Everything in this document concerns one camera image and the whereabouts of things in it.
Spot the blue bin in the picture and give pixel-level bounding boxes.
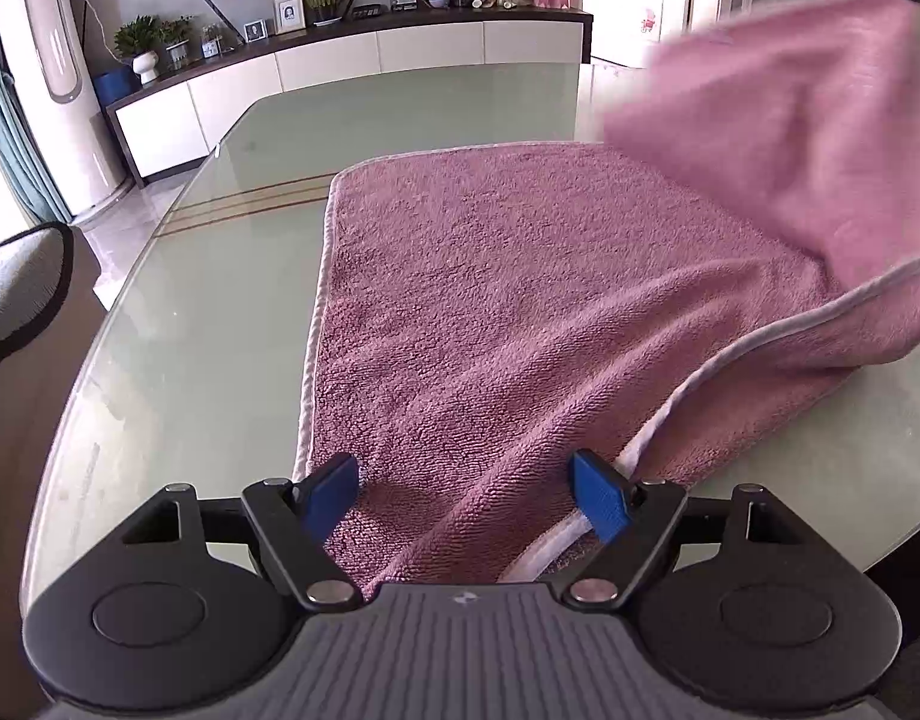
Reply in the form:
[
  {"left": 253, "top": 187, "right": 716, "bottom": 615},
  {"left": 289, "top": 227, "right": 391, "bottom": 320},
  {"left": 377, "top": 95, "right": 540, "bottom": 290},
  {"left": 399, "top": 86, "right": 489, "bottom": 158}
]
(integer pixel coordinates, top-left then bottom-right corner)
[{"left": 94, "top": 64, "right": 140, "bottom": 107}]

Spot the white tower air conditioner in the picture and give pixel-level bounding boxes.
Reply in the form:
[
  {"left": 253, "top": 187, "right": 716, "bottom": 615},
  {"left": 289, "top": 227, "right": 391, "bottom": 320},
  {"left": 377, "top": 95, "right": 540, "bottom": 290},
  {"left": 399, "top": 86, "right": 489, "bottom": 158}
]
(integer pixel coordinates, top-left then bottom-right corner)
[{"left": 0, "top": 0, "right": 135, "bottom": 223}]

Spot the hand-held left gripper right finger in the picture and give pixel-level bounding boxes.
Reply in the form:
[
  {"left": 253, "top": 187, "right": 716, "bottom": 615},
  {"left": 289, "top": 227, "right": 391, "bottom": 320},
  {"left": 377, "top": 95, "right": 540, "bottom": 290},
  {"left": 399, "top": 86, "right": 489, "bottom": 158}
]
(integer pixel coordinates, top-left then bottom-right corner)
[{"left": 562, "top": 448, "right": 803, "bottom": 612}]

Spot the white sideboard with dark top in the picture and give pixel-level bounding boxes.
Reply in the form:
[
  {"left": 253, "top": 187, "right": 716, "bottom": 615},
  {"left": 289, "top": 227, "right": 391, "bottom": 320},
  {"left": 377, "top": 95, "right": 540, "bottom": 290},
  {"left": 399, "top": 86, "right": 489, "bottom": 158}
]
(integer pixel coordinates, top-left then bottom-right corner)
[{"left": 106, "top": 6, "right": 594, "bottom": 188}]

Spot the pink towel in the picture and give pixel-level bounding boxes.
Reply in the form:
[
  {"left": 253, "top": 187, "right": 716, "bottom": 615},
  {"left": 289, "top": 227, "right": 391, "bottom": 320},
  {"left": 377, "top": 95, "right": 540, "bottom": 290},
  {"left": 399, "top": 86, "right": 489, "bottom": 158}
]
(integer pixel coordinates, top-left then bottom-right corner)
[{"left": 290, "top": 0, "right": 920, "bottom": 587}]

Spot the white fridge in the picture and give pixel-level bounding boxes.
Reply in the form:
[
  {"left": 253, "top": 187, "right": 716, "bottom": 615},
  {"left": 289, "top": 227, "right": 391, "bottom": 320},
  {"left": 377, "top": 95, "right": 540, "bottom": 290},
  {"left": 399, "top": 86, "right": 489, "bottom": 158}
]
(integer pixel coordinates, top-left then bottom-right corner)
[{"left": 583, "top": 0, "right": 695, "bottom": 65}]

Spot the grey chair with black edge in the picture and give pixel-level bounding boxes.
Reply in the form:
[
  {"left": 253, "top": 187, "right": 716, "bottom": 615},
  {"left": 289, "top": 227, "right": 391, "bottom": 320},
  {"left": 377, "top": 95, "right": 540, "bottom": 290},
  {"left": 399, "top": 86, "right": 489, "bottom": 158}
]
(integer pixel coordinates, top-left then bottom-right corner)
[{"left": 0, "top": 223, "right": 107, "bottom": 466}]

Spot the potted plant in white pot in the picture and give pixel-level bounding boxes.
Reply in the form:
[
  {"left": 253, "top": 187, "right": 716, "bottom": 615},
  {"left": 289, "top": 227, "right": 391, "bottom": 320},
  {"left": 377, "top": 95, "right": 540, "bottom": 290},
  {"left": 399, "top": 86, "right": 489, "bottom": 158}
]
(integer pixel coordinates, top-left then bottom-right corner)
[{"left": 113, "top": 15, "right": 165, "bottom": 86}]

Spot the small potted plant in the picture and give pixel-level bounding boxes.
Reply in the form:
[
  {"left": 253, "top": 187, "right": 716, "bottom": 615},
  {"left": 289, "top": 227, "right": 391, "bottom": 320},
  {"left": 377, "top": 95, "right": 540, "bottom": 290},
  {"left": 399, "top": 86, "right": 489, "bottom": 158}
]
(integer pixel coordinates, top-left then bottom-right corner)
[{"left": 160, "top": 17, "right": 195, "bottom": 73}]

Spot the teal curtain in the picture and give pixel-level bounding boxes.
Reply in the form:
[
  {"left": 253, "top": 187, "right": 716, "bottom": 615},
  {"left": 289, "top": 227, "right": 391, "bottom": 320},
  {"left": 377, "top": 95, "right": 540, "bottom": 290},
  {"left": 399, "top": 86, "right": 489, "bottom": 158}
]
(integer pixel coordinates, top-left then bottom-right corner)
[{"left": 0, "top": 0, "right": 72, "bottom": 227}]

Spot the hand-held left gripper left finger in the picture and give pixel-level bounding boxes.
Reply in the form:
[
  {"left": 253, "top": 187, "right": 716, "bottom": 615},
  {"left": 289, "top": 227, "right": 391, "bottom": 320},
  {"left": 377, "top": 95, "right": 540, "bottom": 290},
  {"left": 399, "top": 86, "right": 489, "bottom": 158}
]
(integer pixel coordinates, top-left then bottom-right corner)
[{"left": 122, "top": 453, "right": 364, "bottom": 612}]

